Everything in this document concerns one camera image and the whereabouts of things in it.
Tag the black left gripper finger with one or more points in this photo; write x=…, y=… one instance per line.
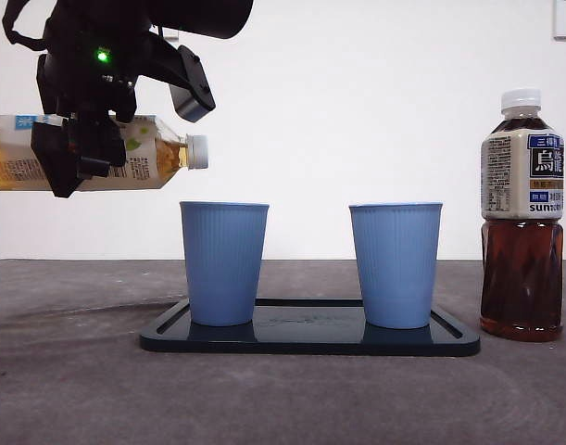
x=60, y=157

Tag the pale-label jasmine oolong tea bottle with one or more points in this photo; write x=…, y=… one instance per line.
x=157, y=153

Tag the dark oolong tea bottle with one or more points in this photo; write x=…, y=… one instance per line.
x=521, y=273

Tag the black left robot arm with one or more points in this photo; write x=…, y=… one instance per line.
x=79, y=79

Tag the blue ribbed plastic cup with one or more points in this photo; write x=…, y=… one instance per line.
x=223, y=264
x=396, y=266

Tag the dark teal rectangular tray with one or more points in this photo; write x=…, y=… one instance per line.
x=310, y=340

